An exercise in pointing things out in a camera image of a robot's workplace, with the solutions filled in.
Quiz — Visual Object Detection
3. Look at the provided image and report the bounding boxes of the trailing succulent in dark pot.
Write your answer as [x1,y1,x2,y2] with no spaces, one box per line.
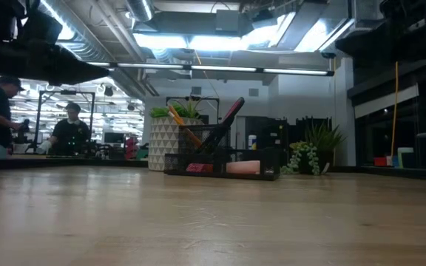
[281,120,347,177]

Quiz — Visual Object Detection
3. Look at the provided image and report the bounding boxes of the silver ceiling duct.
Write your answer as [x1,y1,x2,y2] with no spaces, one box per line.
[125,0,155,23]

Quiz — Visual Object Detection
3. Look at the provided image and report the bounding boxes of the grey ceiling unit box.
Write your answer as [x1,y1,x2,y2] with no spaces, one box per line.
[215,9,241,33]

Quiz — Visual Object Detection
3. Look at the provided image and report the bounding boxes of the black metal table frame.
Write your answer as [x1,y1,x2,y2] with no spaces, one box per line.
[0,154,426,183]

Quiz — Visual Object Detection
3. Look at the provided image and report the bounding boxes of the tall black rig frame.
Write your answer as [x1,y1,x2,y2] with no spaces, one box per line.
[33,89,96,154]

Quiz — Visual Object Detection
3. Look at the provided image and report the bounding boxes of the pink sticky note pad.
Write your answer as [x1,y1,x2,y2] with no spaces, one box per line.
[226,160,262,175]

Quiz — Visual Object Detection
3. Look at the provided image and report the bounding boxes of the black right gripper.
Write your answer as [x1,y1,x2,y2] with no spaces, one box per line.
[335,0,426,58]

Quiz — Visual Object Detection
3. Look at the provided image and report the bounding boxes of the black mesh desk organizer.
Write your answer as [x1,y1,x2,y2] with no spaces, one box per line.
[163,123,282,182]

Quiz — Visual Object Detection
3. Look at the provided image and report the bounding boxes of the green and white container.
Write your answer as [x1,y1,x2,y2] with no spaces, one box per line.
[397,147,415,169]

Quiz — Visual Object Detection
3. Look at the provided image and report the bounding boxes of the succulent in white patterned pot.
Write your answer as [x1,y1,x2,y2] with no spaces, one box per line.
[148,95,214,171]

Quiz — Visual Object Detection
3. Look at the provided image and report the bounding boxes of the yellow hanging cable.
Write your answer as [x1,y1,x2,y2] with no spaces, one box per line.
[389,61,400,158]

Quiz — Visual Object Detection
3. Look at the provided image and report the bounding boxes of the small black monitor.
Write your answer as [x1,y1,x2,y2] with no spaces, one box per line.
[103,132,126,145]

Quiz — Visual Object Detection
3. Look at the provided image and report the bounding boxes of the long LED light bar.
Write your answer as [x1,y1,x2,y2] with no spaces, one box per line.
[87,61,335,78]

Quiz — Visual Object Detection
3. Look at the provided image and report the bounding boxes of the black and red scissors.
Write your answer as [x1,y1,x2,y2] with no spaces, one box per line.
[197,96,246,153]

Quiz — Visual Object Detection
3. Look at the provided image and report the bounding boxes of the black shelving unit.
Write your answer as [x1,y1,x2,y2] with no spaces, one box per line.
[257,117,333,167]

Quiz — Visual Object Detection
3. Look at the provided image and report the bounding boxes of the pink fabric object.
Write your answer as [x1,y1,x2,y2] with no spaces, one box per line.
[124,135,139,160]

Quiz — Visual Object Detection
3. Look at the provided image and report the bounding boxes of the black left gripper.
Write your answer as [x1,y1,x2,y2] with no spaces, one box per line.
[0,7,110,87]

